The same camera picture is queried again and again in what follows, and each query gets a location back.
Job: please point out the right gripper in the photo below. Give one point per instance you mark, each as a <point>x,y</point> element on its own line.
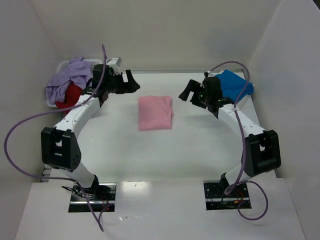
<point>196,93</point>

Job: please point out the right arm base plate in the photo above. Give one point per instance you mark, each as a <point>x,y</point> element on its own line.
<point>216,200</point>

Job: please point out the purple t shirt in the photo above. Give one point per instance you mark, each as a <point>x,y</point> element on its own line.
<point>70,77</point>

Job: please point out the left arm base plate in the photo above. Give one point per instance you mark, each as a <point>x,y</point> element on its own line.
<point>103,200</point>

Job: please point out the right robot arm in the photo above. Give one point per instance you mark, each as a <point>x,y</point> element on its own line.
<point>260,147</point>

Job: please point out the white folded t shirt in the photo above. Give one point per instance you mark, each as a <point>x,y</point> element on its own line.
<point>245,102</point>

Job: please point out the white laundry basket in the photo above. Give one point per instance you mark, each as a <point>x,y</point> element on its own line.
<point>60,67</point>

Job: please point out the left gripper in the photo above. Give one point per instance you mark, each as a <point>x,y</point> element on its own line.
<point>124,81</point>

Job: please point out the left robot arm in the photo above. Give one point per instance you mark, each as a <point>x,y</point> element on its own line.
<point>59,144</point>

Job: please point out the blue folded t shirt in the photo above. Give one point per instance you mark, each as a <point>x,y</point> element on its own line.
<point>231,84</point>

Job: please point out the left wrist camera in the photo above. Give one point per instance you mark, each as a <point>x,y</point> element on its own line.
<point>115,63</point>

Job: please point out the pink t shirt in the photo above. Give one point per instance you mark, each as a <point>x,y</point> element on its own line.
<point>155,113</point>

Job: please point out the red t shirt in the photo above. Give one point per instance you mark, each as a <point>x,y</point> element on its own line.
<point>71,97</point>

